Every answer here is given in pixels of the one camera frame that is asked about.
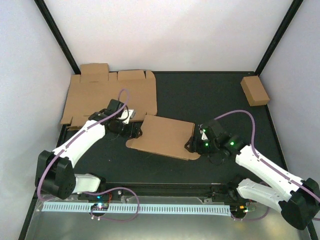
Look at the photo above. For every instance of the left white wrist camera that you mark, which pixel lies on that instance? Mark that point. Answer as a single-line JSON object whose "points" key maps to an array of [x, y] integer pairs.
{"points": [[127, 115]]}

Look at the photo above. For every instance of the left black frame post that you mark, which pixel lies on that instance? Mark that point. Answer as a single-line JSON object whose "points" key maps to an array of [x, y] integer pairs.
{"points": [[51, 23]]}

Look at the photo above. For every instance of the black frame post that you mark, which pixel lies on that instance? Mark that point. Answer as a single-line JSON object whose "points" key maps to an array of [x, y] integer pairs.
{"points": [[281, 30], [51, 23]]}

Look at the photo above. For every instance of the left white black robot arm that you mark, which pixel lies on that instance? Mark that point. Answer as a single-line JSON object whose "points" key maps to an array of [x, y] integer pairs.
{"points": [[55, 173]]}

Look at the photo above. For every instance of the folded small cardboard box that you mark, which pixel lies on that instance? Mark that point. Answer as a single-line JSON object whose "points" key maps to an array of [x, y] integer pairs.
{"points": [[254, 91]]}

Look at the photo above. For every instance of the white slotted cable duct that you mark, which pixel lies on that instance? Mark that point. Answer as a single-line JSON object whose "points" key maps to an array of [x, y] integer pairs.
{"points": [[131, 208]]}

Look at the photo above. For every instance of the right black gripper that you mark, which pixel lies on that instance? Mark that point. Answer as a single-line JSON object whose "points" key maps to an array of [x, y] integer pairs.
{"points": [[195, 147]]}

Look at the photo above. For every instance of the metal front plate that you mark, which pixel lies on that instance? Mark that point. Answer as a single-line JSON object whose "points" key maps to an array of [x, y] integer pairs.
{"points": [[259, 224]]}

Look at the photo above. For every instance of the right black frame post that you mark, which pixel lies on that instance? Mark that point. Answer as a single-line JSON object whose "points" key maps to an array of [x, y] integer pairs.
{"points": [[281, 30]]}

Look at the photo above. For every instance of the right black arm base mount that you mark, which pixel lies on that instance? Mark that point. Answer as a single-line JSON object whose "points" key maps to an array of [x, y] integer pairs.
{"points": [[226, 192]]}

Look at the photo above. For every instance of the stack of flat cardboard blanks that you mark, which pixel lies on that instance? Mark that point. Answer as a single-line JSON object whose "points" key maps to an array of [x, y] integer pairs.
{"points": [[92, 89]]}

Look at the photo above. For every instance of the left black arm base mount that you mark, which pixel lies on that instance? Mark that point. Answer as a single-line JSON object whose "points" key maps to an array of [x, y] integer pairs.
{"points": [[113, 195]]}

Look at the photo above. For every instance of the black aluminium rail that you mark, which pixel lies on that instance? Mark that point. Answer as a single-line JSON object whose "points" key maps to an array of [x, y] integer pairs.
{"points": [[169, 189]]}

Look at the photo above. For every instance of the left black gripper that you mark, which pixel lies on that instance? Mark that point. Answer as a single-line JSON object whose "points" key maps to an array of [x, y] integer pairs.
{"points": [[129, 134]]}

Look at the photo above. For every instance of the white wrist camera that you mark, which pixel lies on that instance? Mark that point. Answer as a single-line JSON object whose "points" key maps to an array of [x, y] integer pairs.
{"points": [[203, 135], [127, 115]]}

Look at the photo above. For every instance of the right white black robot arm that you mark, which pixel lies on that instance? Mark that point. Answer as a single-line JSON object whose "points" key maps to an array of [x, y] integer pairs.
{"points": [[296, 199]]}

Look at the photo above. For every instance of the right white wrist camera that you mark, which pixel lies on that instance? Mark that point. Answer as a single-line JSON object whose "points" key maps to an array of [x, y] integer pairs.
{"points": [[203, 135]]}

